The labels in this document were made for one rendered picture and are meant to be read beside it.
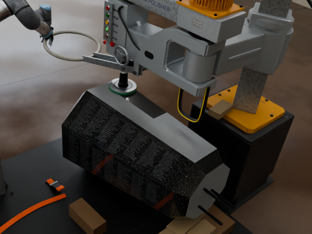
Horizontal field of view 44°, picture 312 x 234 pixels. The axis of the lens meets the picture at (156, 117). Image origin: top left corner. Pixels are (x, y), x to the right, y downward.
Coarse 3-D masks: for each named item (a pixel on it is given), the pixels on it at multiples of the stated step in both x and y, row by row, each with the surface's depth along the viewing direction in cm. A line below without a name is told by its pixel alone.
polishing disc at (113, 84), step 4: (112, 80) 308; (116, 80) 309; (128, 80) 311; (112, 84) 303; (116, 84) 304; (132, 84) 306; (112, 88) 299; (116, 88) 299; (120, 88) 300; (124, 88) 301; (128, 88) 301; (132, 88) 302; (120, 92) 296; (124, 92) 296; (128, 92) 298
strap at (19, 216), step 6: (54, 198) 309; (60, 198) 310; (36, 204) 302; (42, 204) 303; (24, 210) 296; (30, 210) 297; (18, 216) 291; (6, 222) 285; (12, 222) 286; (0, 228) 281; (6, 228) 281
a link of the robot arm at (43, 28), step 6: (30, 6) 253; (24, 12) 249; (30, 12) 251; (18, 18) 251; (24, 18) 250; (30, 18) 252; (36, 18) 256; (24, 24) 254; (30, 24) 255; (36, 24) 258; (42, 24) 278; (36, 30) 277; (42, 30) 285; (48, 30) 303; (48, 36) 312
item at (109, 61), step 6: (96, 54) 323; (102, 54) 317; (84, 60) 318; (90, 60) 313; (96, 60) 307; (102, 60) 302; (108, 60) 315; (114, 60) 309; (108, 66) 299; (114, 66) 294; (120, 66) 289; (126, 66) 284; (132, 66) 280; (132, 72) 281
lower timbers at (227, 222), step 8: (208, 208) 305; (216, 208) 306; (208, 216) 298; (216, 216) 299; (224, 216) 300; (216, 224) 293; (224, 224) 294; (232, 224) 295; (216, 232) 287; (224, 232) 290
